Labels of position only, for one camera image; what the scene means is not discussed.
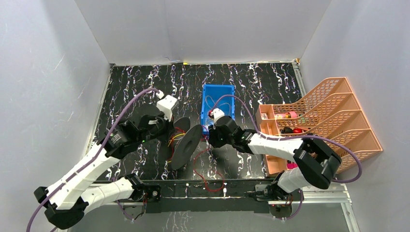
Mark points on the orange organizer tray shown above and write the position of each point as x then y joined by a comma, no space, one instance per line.
267,124

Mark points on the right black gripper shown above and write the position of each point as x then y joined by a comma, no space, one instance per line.
212,137

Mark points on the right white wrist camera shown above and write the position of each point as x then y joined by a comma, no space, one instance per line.
214,116

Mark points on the pink yellow toy in tray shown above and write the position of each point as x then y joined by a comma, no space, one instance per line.
290,114

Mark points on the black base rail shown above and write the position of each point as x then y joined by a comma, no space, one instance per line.
224,196

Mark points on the blue plastic bin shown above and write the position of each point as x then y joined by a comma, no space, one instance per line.
211,95

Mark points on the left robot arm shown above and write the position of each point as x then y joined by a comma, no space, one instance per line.
68,200

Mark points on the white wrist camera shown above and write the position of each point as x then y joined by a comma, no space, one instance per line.
214,116
166,104

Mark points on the dark grey cable spool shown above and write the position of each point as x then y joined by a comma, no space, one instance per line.
185,143

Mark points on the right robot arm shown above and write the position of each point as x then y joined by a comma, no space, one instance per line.
316,162

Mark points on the pink item in tray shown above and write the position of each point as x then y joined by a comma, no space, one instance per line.
291,165

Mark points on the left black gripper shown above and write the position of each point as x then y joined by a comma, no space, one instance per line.
167,125

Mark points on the orange file rack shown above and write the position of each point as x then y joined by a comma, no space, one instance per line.
333,110

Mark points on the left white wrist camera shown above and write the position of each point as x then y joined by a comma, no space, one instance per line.
166,104

